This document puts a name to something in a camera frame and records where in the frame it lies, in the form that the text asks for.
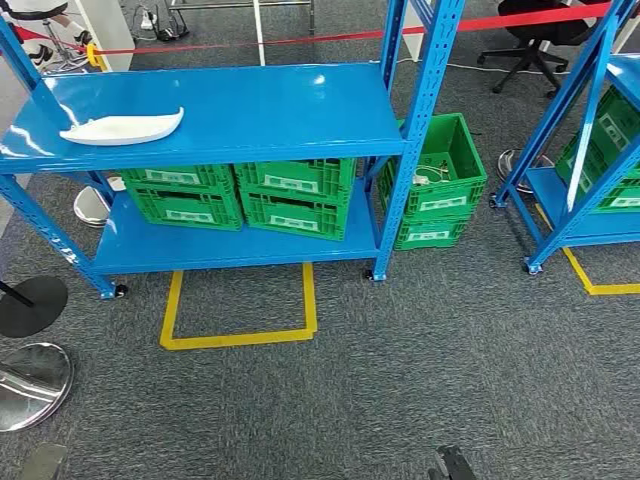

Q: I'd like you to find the black office chair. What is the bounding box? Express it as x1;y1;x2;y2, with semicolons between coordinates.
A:
477;0;614;99

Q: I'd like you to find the yellow floor tape line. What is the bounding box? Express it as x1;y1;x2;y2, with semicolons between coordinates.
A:
534;203;640;297

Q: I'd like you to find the black round-base stand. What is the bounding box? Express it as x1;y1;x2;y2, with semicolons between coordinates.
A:
0;275;69;340

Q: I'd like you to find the black stool chrome base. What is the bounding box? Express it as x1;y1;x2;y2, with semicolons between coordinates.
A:
10;0;94;74

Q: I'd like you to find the white curved plastic part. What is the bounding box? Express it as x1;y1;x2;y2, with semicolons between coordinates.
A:
59;106;185;148

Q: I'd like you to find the yellow hook-shaped fitting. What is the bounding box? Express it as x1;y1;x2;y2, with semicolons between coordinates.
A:
85;42;109;72

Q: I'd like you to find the blue metal shelf rack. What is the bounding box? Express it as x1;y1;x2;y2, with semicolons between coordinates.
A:
488;0;640;276
0;0;466;301

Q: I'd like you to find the white desk panel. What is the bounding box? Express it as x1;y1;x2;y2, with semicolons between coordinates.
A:
402;0;426;64

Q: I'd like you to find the white cable bundle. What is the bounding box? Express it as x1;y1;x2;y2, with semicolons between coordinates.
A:
412;155;451;187

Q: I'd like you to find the red barrier tape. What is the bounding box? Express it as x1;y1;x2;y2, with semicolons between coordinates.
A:
10;1;614;58

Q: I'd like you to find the open green plastic crate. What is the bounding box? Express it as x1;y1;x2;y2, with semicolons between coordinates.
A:
377;113;488;223

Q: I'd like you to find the person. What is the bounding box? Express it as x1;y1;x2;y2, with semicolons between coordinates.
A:
5;0;94;68

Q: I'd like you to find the yellow floor tape square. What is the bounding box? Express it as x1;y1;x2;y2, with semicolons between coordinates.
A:
159;262;318;352

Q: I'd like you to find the white desk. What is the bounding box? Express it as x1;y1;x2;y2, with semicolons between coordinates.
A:
75;0;266;73

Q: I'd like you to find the steel frame table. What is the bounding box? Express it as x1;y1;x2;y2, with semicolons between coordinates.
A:
167;0;316;34

